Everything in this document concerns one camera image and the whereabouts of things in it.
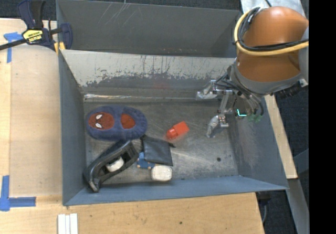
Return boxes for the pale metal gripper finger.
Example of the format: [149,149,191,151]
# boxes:
[206,114,229,139]
[196,80,219,101]

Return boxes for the small red block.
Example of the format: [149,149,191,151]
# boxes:
[165,121,191,141]

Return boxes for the black flat pouch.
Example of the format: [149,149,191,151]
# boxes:
[141,135,176,167]

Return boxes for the white rounded block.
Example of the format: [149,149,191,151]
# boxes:
[150,164,173,183]

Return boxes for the grey metal bin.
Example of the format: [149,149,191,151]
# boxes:
[55,0,290,207]

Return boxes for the small blue toy figure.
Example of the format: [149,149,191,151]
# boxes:
[136,152,156,171]

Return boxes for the blue and red plush slipper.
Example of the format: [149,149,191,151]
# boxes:
[85,105,149,142]

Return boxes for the white tape roll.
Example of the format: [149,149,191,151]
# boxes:
[105,156,125,173]

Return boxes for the black tape dispenser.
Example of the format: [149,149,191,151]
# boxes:
[82,139,140,193]

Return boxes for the pale wood board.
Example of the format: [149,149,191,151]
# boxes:
[9,44,64,198]

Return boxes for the black cylinder on white bracket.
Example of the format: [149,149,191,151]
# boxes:
[275,80,309,99]

